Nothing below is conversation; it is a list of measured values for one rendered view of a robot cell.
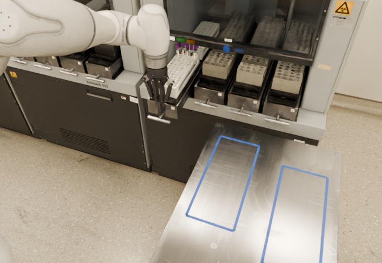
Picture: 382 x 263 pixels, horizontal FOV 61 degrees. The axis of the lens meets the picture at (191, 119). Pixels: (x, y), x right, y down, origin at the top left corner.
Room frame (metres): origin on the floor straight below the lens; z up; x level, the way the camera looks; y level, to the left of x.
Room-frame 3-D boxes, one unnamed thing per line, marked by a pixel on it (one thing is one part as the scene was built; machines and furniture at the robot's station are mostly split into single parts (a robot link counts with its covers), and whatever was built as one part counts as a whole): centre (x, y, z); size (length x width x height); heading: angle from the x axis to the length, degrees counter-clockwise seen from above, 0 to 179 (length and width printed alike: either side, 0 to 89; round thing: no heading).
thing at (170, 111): (1.32, 0.01, 0.78); 0.73 x 0.14 x 0.09; 159
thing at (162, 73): (1.01, 0.12, 0.96); 0.08 x 0.07 x 0.09; 69
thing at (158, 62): (1.01, 0.12, 1.03); 0.09 x 0.09 x 0.06
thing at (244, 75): (1.14, -0.25, 0.85); 0.12 x 0.02 x 0.06; 69
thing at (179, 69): (1.20, 0.05, 0.83); 0.30 x 0.10 x 0.06; 159
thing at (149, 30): (1.01, 0.14, 1.14); 0.13 x 0.11 x 0.16; 74
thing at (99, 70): (1.61, 0.33, 0.78); 0.73 x 0.14 x 0.09; 159
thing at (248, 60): (1.22, -0.28, 0.85); 0.12 x 0.02 x 0.06; 69
